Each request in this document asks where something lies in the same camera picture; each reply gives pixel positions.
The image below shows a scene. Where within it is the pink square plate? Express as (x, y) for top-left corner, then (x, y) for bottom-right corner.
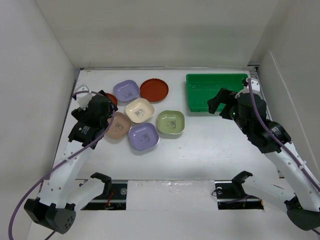
(104, 112), (132, 140)

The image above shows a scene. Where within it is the purple square plate front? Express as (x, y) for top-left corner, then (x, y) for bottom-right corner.
(128, 122), (160, 151)

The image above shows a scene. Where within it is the green plastic bin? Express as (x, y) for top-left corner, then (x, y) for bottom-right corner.
(186, 73), (248, 112)

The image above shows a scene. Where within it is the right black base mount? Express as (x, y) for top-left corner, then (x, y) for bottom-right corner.
(211, 180), (264, 210)

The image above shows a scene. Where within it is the large red round plate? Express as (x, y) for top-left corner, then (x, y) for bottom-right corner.
(140, 78), (169, 103)

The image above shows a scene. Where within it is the cream square plate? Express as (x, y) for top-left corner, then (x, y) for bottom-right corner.
(125, 98), (155, 124)

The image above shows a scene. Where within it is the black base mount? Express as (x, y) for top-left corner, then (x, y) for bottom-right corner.
(211, 180), (264, 210)
(82, 181), (128, 211)

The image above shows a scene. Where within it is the green square plate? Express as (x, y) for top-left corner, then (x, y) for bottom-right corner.
(157, 110), (185, 135)

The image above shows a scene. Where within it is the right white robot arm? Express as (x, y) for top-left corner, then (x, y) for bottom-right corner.
(207, 88), (320, 232)

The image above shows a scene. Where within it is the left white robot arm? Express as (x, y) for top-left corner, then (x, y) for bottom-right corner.
(23, 90), (118, 235)

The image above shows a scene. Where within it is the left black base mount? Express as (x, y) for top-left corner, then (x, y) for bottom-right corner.
(82, 181), (128, 211)

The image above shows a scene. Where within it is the small red round plate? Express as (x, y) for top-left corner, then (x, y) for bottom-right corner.
(106, 93), (118, 106)

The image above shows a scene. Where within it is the purple square plate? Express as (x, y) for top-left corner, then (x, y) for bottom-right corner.
(113, 79), (141, 103)
(128, 122), (160, 151)

